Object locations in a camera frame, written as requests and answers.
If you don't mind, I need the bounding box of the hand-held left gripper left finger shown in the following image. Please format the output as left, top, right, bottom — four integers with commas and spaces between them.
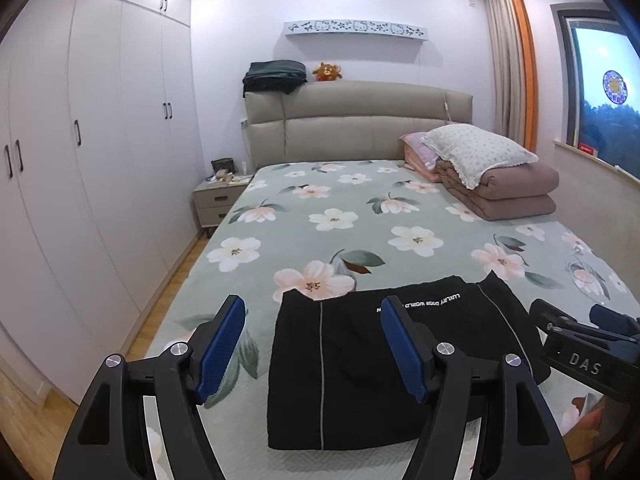
52, 294, 247, 480

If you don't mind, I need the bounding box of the green floral bedspread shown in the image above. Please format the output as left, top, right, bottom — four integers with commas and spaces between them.
145, 159, 640, 480

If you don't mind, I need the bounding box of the pink pillow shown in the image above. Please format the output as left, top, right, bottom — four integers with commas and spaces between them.
399, 132, 446, 183

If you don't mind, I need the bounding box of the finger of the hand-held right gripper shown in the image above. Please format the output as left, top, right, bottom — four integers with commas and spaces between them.
529, 298, 593, 336
589, 303, 640, 345

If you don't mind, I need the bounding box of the dark folded cloth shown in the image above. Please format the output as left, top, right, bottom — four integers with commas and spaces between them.
242, 61, 308, 100

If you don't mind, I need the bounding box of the white wardrobe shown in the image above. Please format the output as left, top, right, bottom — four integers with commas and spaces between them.
0, 0, 193, 406

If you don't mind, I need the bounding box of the brown folded quilt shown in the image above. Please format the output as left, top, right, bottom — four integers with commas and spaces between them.
432, 160, 560, 222

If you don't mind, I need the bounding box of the window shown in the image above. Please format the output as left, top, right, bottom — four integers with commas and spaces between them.
550, 2, 640, 181

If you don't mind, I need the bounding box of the round purple window sticker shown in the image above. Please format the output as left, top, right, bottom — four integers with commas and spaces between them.
601, 70, 632, 105

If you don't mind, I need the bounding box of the clear plastic hanger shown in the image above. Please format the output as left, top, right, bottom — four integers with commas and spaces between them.
565, 245, 608, 298

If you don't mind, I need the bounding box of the orange plush toy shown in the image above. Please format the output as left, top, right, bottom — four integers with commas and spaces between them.
312, 61, 343, 82

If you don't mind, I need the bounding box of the beige nightstand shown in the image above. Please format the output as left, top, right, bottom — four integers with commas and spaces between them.
192, 175, 256, 239

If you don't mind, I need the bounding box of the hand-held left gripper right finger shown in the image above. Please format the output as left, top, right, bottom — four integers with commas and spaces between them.
380, 295, 586, 480

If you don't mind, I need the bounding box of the black hoodie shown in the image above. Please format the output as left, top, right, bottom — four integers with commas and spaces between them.
266, 275, 552, 452

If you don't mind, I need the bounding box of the white dotted pillow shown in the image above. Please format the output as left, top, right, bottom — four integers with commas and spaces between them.
419, 125, 540, 191

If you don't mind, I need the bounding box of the beige padded headboard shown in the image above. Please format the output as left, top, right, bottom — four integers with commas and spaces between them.
241, 79, 475, 172

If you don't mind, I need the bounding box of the white decorated wall shelf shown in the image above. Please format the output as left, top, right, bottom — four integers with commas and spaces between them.
283, 20, 430, 40

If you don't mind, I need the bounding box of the beige curtain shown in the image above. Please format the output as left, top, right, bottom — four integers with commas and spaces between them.
481, 0, 526, 146

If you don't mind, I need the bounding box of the stack of papers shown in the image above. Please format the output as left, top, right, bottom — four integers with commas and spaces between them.
207, 171, 255, 186

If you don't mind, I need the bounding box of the orange curtain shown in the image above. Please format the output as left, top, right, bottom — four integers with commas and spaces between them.
502, 0, 540, 153

